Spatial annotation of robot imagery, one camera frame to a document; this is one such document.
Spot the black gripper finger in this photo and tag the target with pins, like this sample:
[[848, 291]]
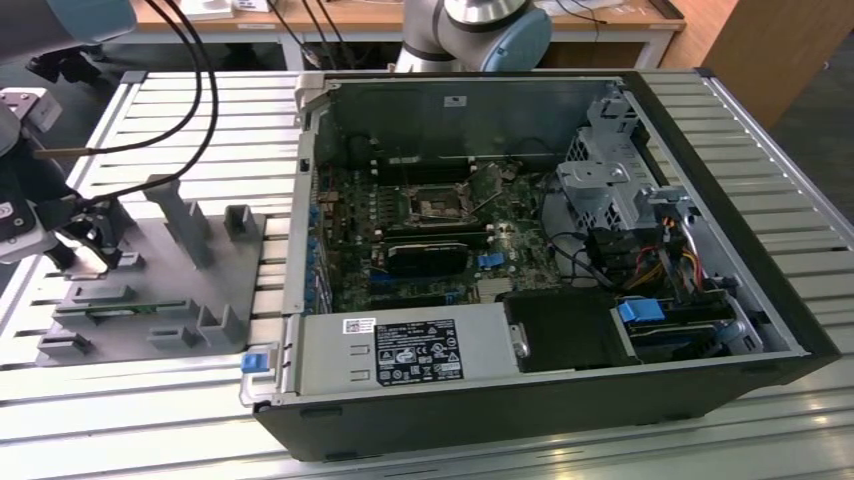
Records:
[[62, 252], [115, 230]]

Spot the black RAM slot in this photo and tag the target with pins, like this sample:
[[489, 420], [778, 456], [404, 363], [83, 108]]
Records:
[[434, 238], [434, 230]]

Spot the CPU socket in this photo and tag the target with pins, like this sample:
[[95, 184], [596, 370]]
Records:
[[437, 210]]

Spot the grey parts rack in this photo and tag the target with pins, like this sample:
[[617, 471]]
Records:
[[174, 290]]

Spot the green RAM stick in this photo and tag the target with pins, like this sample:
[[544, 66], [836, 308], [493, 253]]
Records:
[[143, 307]]

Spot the blue case latch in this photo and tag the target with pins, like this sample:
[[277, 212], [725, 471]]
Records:
[[255, 363]]

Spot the silver power supply unit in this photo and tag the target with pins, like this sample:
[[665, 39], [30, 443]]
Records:
[[327, 360]]

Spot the white box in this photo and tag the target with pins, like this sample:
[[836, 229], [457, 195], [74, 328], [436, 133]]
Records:
[[207, 9]]

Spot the black graphics card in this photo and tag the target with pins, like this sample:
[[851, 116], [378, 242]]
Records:
[[428, 257]]

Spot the blue board connector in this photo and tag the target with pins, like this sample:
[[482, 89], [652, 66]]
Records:
[[489, 261]]

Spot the white case sticker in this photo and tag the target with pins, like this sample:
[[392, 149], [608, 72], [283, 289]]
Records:
[[456, 101]]

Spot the silver chipset heatsink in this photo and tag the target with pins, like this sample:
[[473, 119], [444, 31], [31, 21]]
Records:
[[494, 291]]

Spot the green motherboard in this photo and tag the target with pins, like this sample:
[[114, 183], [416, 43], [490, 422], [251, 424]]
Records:
[[528, 250]]

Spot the black open PC case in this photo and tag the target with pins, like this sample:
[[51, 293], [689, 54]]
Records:
[[468, 425]]

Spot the black fan shroud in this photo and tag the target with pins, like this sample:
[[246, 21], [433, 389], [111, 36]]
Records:
[[568, 330]]

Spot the silver drive cage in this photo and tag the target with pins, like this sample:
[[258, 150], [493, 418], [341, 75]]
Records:
[[594, 200]]

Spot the blue disk carrier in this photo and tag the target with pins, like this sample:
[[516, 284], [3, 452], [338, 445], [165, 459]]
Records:
[[642, 311]]

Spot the wooden cabinet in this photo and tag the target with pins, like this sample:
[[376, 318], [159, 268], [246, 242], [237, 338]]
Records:
[[768, 50]]

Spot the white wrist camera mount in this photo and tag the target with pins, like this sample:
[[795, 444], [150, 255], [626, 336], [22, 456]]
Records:
[[27, 250]]

